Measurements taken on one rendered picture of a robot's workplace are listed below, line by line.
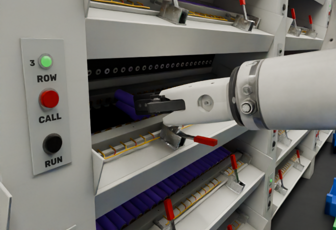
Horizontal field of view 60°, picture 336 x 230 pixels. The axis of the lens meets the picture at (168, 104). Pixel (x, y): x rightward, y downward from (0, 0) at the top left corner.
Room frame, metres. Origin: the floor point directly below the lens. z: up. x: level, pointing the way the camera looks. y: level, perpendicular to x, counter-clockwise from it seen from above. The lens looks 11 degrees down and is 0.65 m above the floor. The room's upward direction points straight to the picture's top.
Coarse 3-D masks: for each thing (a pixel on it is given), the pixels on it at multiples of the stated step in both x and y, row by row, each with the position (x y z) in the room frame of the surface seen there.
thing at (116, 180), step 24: (168, 72) 0.69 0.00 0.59; (192, 72) 0.78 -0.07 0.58; (216, 72) 0.88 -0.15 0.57; (144, 144) 0.43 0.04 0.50; (192, 144) 0.47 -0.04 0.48; (96, 168) 0.30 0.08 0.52; (120, 168) 0.36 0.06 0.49; (144, 168) 0.37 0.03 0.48; (168, 168) 0.43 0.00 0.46; (96, 192) 0.30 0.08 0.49; (120, 192) 0.34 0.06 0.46; (96, 216) 0.32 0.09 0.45
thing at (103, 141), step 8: (144, 120) 0.46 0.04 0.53; (152, 120) 0.46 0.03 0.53; (160, 120) 0.47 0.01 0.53; (120, 128) 0.41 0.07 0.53; (128, 128) 0.42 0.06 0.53; (136, 128) 0.42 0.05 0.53; (144, 128) 0.44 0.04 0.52; (152, 128) 0.46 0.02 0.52; (160, 128) 0.48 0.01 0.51; (96, 136) 0.37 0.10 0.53; (104, 136) 0.38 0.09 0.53; (112, 136) 0.39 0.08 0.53; (120, 136) 0.40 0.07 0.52; (128, 136) 0.41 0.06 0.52; (136, 136) 0.43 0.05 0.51; (96, 144) 0.36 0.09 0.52; (104, 144) 0.37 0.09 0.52; (112, 144) 0.39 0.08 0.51; (120, 152) 0.38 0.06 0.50
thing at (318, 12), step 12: (288, 0) 1.44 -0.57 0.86; (300, 0) 1.41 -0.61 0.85; (312, 0) 1.38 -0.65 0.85; (288, 12) 1.44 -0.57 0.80; (300, 12) 1.41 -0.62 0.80; (312, 12) 1.38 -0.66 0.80; (324, 12) 1.35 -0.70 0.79; (324, 24) 1.35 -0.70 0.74; (312, 132) 1.35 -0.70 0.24; (312, 144) 1.35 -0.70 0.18; (312, 168) 1.39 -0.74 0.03
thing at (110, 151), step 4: (156, 132) 0.46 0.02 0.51; (144, 136) 0.44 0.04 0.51; (148, 136) 0.44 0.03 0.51; (152, 136) 0.45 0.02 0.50; (136, 140) 0.42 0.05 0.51; (140, 140) 0.43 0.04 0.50; (120, 144) 0.40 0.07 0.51; (128, 144) 0.41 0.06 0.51; (132, 144) 0.42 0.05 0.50; (116, 148) 0.39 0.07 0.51; (120, 148) 0.40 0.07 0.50; (124, 148) 0.40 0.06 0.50; (104, 152) 0.37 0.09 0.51; (108, 152) 0.38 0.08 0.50; (112, 152) 0.38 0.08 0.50
